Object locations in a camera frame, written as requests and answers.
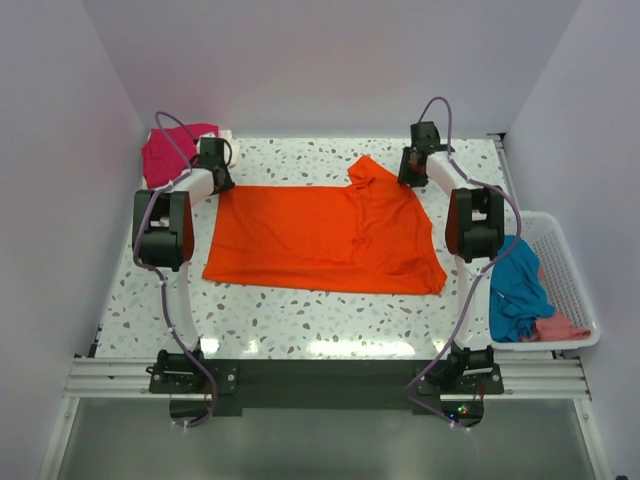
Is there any white plastic laundry basket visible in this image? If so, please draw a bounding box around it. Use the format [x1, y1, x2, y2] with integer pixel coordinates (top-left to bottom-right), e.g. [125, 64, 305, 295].
[491, 211, 600, 352]

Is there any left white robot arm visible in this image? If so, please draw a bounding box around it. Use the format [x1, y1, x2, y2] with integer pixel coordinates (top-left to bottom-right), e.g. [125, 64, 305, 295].
[132, 134, 235, 392]

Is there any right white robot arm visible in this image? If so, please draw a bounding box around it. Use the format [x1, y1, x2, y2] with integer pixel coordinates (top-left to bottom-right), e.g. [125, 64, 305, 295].
[398, 121, 504, 393]

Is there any folded magenta t-shirt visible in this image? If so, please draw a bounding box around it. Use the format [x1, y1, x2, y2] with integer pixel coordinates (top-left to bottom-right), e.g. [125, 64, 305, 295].
[141, 122, 219, 190]

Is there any folded white t-shirt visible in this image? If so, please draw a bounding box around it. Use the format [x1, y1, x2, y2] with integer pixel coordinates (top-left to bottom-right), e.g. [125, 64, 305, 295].
[140, 129, 241, 191]

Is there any teal t-shirt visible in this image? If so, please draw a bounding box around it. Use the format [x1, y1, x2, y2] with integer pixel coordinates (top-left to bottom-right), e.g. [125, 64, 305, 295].
[489, 239, 555, 343]

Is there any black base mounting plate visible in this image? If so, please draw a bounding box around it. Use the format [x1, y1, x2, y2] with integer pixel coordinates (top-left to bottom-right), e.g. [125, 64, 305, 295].
[146, 352, 505, 426]

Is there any pink t-shirt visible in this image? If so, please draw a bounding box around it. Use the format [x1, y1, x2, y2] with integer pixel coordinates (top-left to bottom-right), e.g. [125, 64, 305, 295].
[517, 267, 591, 342]

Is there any aluminium frame rail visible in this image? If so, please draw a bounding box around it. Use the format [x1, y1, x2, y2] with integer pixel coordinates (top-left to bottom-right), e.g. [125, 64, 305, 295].
[63, 351, 591, 400]

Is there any orange t-shirt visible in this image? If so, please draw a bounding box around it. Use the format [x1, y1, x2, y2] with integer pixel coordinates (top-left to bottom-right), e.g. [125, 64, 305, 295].
[202, 156, 447, 295]

